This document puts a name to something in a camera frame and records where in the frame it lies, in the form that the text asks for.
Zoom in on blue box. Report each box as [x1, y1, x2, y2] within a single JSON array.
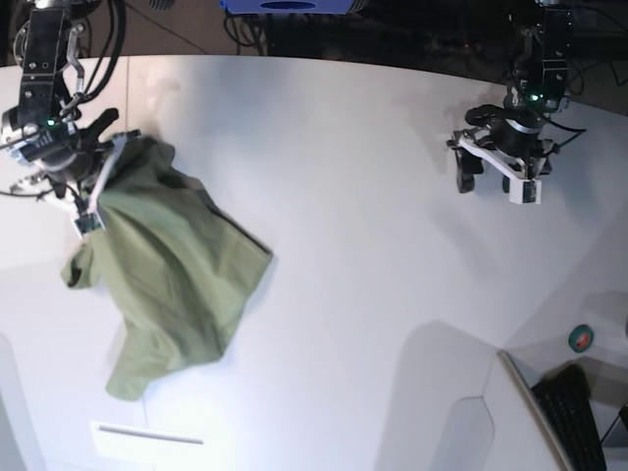
[[220, 0, 369, 15]]

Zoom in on black keyboard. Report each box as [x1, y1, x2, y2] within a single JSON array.
[[532, 363, 607, 471]]

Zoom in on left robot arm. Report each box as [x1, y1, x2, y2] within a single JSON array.
[[447, 1, 580, 204]]

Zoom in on green t-shirt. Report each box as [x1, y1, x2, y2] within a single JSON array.
[[61, 137, 273, 401]]

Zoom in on white label plate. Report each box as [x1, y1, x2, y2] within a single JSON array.
[[89, 421, 214, 466]]

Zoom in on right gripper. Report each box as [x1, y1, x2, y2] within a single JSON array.
[[14, 108, 119, 189]]

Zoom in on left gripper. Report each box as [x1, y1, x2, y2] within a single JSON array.
[[455, 105, 554, 194]]

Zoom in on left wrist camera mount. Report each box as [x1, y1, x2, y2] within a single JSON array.
[[446, 128, 555, 205]]

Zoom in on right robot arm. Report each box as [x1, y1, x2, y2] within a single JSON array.
[[1, 1, 127, 184]]

